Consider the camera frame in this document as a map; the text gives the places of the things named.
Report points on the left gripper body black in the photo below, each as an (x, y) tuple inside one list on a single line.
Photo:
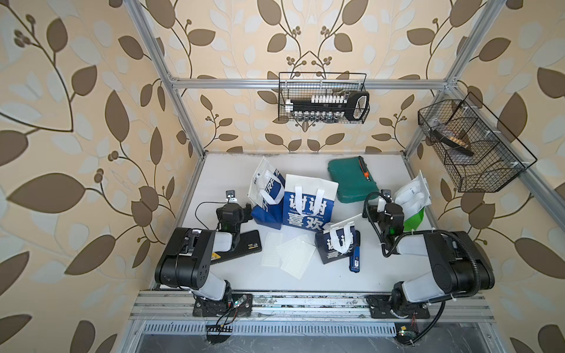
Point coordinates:
[(242, 215)]

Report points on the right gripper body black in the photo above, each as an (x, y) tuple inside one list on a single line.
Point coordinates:
[(377, 217)]

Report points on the blue stapler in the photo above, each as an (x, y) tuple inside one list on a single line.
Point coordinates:
[(355, 260)]

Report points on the small blue white bag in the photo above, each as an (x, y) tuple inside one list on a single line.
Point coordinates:
[(336, 241)]

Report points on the large blue white tote bag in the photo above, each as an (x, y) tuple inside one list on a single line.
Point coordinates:
[(308, 202)]

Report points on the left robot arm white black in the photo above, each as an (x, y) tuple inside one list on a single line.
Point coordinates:
[(188, 256)]

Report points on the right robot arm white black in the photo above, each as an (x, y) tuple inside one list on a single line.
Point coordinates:
[(457, 267)]

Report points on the black flat box yellow label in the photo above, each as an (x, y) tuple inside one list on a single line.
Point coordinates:
[(249, 243)]

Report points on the green white tissue pack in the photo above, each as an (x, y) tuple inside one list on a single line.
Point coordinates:
[(413, 198)]

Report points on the white receipt sheet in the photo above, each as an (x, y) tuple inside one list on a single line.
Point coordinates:
[(270, 257)]

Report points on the pale yellow receipt sheet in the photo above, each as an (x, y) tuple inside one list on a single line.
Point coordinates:
[(295, 255)]

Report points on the dark brush in basket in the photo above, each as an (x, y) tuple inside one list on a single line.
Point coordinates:
[(450, 145)]

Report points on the black socket tool set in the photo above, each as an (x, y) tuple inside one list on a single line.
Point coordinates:
[(350, 108)]

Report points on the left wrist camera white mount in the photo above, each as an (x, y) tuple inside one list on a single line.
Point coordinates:
[(230, 196)]

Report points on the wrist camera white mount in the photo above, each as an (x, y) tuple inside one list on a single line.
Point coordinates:
[(230, 196), (386, 194)]

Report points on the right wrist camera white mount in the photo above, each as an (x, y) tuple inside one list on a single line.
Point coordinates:
[(386, 194)]

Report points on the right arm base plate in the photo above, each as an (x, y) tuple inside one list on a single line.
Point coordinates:
[(393, 307)]

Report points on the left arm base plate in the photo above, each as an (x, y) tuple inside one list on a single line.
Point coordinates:
[(207, 308)]

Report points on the right wall wire basket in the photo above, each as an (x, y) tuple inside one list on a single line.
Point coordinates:
[(500, 156)]

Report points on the wall wire basket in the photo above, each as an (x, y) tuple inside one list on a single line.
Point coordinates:
[(302, 85), (500, 156)]

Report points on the aluminium rail front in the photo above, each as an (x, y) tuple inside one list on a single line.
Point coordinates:
[(303, 314)]

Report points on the back wall wire basket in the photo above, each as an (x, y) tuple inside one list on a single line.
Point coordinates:
[(302, 85)]

